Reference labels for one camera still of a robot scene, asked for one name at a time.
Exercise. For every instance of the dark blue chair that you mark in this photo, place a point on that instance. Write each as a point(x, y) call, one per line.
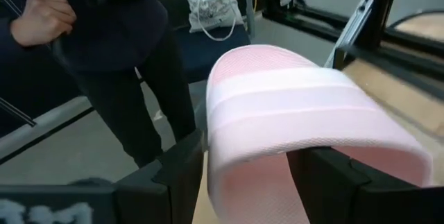
point(208, 50)

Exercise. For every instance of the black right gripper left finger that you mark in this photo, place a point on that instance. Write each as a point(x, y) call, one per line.
point(180, 189)

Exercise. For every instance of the pink slide sandal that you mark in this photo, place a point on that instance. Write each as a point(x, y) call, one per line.
point(295, 106)

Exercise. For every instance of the person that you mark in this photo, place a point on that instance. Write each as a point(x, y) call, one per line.
point(121, 43)

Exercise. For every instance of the black aluminium station frame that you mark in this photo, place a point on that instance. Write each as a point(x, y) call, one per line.
point(381, 9)

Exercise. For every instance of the person's hand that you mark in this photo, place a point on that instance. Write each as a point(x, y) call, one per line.
point(45, 19)

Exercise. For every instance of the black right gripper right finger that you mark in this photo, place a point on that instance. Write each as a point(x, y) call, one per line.
point(329, 189)

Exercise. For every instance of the grey metal table leg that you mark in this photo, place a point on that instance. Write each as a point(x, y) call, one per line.
point(248, 5)

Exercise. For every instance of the white plastic bag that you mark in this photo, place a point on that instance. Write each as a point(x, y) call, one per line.
point(211, 5)

